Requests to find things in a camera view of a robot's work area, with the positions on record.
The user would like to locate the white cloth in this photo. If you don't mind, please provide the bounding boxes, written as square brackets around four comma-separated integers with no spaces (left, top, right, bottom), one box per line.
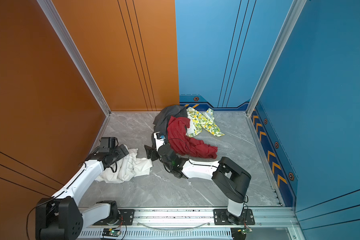
[95,148,153,184]

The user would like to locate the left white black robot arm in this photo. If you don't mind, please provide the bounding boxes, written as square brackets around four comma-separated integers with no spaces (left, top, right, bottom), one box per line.
[35,137,129,240]

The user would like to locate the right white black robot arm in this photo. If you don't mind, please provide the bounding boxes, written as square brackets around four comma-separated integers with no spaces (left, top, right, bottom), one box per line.
[145,144,252,225]

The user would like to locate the red cloth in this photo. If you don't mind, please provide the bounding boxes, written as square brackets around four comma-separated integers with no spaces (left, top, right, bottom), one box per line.
[167,116,218,159]

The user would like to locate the dark grey cloth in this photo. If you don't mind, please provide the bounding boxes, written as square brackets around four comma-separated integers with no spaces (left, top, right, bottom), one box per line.
[153,105,187,137]

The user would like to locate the lemon print cloth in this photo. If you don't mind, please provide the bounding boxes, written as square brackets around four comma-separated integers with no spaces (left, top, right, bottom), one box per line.
[187,108,225,138]

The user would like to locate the left green circuit board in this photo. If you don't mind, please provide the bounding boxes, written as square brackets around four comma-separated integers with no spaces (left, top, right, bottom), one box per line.
[101,228,123,239]

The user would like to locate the right small circuit board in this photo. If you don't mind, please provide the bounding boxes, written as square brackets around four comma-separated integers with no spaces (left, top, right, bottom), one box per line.
[230,227,253,240]

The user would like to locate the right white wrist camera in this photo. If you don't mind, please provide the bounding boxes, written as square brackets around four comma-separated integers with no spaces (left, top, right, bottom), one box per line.
[154,132,166,150]

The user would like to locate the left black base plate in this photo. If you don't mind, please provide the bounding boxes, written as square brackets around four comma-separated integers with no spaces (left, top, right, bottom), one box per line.
[93,209,135,227]

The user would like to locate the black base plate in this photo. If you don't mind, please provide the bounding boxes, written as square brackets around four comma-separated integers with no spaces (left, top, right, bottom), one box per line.
[93,209,135,227]
[213,209,256,226]

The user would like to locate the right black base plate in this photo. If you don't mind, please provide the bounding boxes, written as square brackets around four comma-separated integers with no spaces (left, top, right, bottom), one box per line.
[213,209,256,226]

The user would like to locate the aluminium front rail frame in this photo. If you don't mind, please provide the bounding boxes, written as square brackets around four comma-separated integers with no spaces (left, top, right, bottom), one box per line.
[78,207,304,240]

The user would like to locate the left aluminium corner post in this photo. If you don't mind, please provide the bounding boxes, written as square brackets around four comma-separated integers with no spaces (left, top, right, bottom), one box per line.
[37,0,112,117]

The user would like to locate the aluminium corner post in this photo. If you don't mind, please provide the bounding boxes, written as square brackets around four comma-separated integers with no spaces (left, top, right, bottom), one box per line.
[246,0,307,117]
[37,0,112,117]

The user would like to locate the right aluminium corner post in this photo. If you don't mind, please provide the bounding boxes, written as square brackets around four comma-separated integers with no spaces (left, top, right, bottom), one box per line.
[246,0,307,117]

